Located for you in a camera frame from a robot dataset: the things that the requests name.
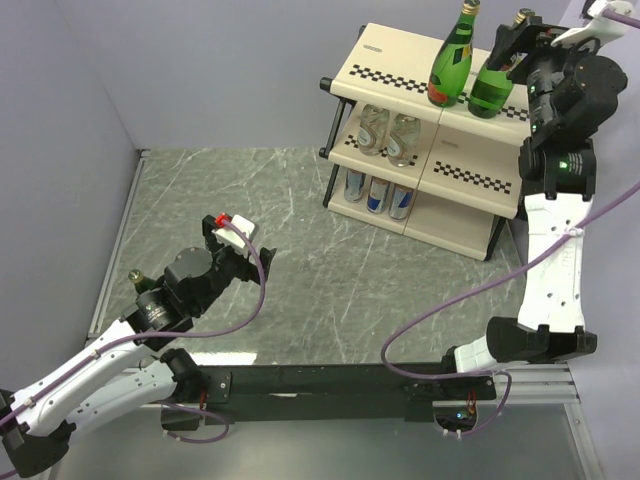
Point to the green Perrier bottle front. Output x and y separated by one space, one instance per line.
452 63

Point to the light blue drink can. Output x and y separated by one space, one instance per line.
354 184

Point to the Red Bull can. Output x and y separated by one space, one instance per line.
377 195

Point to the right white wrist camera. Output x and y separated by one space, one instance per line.
607 21

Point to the green Perrier bottle tall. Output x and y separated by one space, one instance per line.
492 88

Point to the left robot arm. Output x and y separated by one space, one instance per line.
39 421

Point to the aluminium frame rail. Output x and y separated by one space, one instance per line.
78 284

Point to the silver can red tab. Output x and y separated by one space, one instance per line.
400 202

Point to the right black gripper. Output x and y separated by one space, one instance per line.
531 37

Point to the beige checkered shelf rack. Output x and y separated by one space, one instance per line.
464 171

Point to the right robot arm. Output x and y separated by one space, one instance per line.
557 166

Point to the black base beam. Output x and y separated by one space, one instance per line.
323 392

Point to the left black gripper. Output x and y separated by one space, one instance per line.
248 270

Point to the clear glass bottle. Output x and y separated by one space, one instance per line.
403 138
372 129

